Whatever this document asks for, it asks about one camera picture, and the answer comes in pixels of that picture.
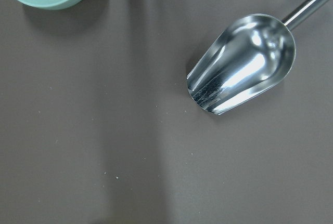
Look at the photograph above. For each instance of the metal scoop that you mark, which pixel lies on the metal scoop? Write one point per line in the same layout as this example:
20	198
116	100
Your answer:
252	55

